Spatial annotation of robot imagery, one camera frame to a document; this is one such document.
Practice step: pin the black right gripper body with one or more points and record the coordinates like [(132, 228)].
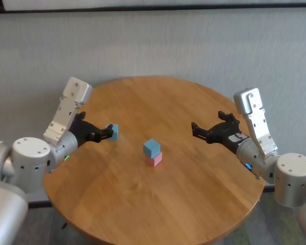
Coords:
[(225, 134)]

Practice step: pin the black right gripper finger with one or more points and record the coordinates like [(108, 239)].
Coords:
[(229, 118), (201, 132)]

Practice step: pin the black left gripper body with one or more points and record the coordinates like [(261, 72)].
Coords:
[(85, 132)]

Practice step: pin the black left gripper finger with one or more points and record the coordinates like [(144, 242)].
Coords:
[(103, 134), (81, 117)]

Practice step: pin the blue building block cube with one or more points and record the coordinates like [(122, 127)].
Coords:
[(115, 132), (151, 146)]

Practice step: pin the pink building block cube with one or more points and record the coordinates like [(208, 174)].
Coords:
[(155, 160)]

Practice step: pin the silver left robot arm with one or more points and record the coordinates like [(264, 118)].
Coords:
[(30, 158)]

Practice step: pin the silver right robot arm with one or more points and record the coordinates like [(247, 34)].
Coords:
[(293, 173)]

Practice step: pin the black baseboard strip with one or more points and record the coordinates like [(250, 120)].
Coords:
[(66, 10)]

